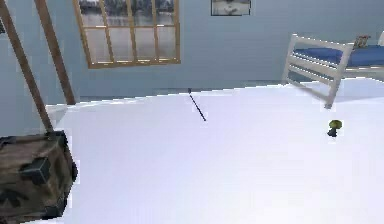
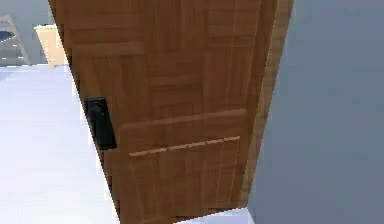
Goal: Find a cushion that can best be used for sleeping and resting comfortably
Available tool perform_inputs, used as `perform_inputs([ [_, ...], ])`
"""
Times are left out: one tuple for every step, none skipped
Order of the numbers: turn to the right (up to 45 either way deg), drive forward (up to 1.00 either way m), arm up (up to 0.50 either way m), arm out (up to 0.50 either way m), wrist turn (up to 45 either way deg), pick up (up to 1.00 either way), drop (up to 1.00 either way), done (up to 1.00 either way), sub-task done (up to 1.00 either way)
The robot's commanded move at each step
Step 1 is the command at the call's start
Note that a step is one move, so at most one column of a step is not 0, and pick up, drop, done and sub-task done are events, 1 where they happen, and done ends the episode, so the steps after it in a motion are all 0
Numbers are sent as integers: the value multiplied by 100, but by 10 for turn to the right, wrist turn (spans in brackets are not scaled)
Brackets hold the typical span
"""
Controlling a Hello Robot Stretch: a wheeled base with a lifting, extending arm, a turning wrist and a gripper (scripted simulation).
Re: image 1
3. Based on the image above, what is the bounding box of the thin black stick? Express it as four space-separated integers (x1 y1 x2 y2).
187 87 207 122

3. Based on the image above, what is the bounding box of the wooden framed window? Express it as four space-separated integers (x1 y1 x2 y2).
72 0 182 70

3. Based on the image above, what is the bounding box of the green tennis ball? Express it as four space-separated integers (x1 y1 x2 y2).
326 119 343 138

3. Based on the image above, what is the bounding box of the white bed blue mattress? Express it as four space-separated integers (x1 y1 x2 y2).
281 32 384 110

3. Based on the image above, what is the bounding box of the brown camouflage box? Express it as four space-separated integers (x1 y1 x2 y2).
0 130 79 224

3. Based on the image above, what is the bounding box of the small brown toy figure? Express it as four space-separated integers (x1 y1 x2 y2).
353 34 371 50

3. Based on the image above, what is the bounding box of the framed wall picture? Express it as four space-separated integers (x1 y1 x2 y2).
210 0 252 17

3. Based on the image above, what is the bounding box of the wooden leaning frame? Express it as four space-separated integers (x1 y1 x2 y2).
0 0 77 134

